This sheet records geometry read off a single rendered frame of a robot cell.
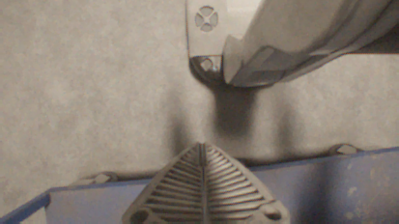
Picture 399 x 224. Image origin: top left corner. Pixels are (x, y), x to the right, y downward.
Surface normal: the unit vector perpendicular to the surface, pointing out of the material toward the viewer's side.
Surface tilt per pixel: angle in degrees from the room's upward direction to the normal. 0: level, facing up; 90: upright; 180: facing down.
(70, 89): 0
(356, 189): 0
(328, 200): 0
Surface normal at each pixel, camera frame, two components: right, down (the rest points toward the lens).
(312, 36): -0.94, 0.33
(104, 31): 0.00, 0.00
